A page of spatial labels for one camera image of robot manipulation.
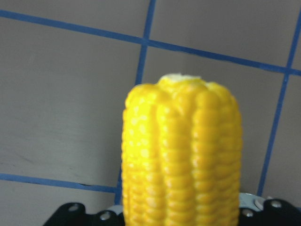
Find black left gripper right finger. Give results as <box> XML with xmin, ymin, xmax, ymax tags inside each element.
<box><xmin>238</xmin><ymin>199</ymin><xmax>301</xmax><ymax>226</ymax></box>

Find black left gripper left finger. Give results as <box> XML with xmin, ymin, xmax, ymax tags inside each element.
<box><xmin>44</xmin><ymin>202</ymin><xmax>125</xmax><ymax>226</ymax></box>

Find yellow corn cob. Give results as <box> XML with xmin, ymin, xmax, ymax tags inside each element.
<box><xmin>121</xmin><ymin>74</ymin><xmax>243</xmax><ymax>226</ymax></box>

